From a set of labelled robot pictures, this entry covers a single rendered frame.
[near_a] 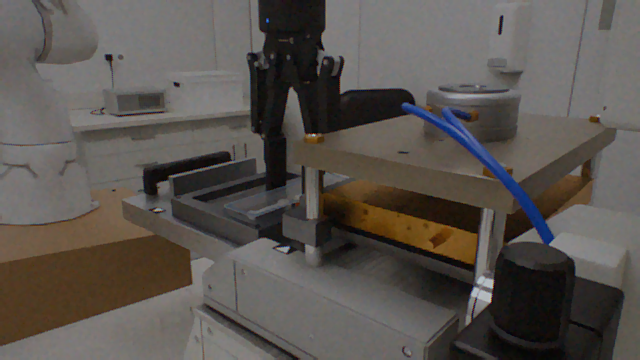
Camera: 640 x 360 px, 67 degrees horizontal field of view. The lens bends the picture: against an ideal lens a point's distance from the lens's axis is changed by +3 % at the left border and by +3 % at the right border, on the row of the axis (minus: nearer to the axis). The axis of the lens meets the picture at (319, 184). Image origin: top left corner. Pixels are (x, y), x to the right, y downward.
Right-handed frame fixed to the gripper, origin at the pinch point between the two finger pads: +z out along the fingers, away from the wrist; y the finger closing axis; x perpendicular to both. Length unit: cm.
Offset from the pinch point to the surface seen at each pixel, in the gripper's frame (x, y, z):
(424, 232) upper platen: 9.9, -23.6, -2.0
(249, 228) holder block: 9.7, -2.8, 3.6
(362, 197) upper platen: 8.9, -16.9, -3.0
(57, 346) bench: 19.7, 29.6, 28.3
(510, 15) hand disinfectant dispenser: -154, 34, -23
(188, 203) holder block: 9.5, 8.8, 3.6
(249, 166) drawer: -6.2, 15.7, 3.3
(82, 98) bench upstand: -88, 267, 23
